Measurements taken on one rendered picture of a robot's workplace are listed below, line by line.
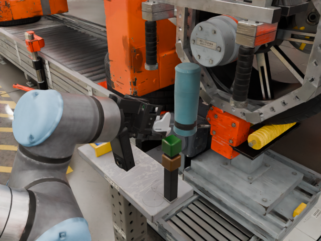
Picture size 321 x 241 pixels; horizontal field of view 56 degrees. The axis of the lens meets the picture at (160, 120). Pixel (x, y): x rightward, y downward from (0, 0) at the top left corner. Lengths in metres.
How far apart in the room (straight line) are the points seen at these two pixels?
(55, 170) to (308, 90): 0.68
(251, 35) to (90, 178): 1.24
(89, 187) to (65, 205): 1.19
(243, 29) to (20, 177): 0.53
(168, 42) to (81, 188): 0.86
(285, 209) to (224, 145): 0.41
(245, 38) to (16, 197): 0.54
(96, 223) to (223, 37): 1.00
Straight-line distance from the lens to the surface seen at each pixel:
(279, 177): 1.42
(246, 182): 1.35
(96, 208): 1.53
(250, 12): 0.73
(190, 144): 1.36
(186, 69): 1.00
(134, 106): 0.62
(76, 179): 1.71
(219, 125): 1.12
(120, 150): 0.64
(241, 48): 0.71
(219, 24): 0.86
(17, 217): 0.42
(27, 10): 3.07
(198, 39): 0.89
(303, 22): 1.39
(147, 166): 1.02
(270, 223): 1.32
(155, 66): 0.97
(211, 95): 1.11
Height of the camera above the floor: 1.10
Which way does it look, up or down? 31 degrees down
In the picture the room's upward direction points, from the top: straight up
